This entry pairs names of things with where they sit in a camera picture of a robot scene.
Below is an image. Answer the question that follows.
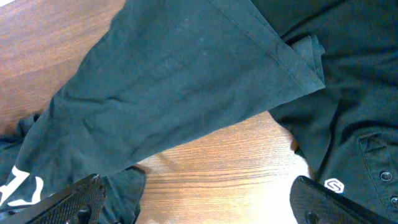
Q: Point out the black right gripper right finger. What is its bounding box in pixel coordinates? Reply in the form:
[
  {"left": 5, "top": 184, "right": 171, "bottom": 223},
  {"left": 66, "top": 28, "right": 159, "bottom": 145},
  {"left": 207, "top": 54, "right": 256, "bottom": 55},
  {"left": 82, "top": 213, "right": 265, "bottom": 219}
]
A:
[{"left": 290, "top": 175, "right": 395, "bottom": 224}]

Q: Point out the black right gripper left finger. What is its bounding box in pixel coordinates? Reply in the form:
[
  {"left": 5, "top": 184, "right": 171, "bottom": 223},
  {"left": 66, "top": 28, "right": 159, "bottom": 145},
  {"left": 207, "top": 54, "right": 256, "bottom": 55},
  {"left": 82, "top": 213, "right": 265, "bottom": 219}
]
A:
[{"left": 1, "top": 174, "right": 106, "bottom": 224}]

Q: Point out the dark green t-shirt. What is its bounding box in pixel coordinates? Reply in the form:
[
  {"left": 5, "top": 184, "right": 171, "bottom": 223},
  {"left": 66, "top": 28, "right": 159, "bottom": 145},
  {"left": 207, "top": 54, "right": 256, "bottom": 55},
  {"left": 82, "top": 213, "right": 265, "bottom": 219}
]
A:
[{"left": 1, "top": 0, "right": 325, "bottom": 223}]

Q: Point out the black polo shirt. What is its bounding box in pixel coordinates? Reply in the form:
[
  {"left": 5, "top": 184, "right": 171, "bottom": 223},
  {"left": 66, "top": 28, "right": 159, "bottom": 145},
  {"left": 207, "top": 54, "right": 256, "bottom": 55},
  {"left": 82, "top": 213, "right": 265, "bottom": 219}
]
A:
[{"left": 255, "top": 0, "right": 397, "bottom": 220}]

